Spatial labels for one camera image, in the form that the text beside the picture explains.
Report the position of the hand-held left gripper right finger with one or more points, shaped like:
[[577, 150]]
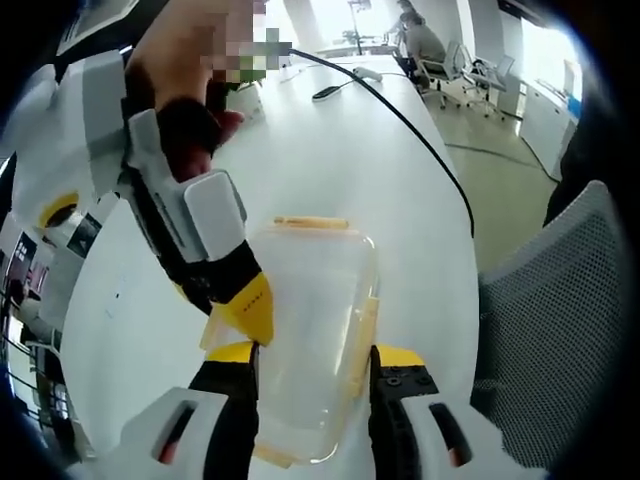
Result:
[[415, 430]]

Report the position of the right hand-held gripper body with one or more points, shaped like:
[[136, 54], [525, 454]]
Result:
[[65, 130]]

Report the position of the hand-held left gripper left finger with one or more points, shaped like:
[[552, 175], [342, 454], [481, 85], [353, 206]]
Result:
[[200, 430]]

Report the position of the person's right hand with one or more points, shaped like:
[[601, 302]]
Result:
[[170, 75]]

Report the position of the black flat device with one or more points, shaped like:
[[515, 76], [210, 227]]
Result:
[[330, 93]]

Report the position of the grey mesh office chair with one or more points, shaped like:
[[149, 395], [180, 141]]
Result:
[[545, 325]]

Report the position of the small white device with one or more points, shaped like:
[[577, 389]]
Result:
[[367, 74]]

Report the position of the black tripod stand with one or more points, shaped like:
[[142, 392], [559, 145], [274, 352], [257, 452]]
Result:
[[357, 25]]

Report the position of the white office chair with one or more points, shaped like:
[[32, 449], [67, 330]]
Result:
[[447, 70], [492, 82]]

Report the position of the person's dark clothing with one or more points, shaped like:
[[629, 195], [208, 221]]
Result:
[[570, 170]]

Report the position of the white low cabinet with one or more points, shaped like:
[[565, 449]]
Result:
[[547, 125]]

